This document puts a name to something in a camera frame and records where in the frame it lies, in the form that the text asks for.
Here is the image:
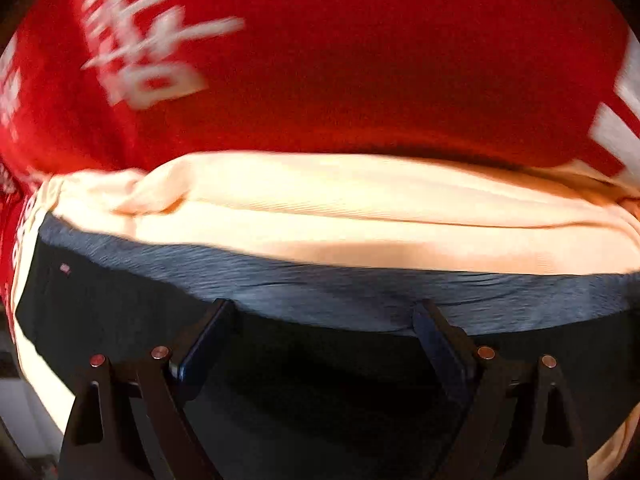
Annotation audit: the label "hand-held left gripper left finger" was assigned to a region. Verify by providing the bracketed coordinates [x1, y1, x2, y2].
[60, 299, 236, 480]

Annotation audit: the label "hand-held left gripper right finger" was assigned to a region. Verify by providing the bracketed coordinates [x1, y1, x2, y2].
[412, 299, 589, 480]

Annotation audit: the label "black pants with grey waistband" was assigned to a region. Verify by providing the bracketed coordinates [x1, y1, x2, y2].
[15, 212, 640, 480]

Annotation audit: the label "peach bed sheet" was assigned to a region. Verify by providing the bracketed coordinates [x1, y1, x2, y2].
[10, 152, 640, 480]

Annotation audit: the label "red printed blanket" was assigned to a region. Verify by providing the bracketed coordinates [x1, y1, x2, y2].
[0, 0, 640, 311]

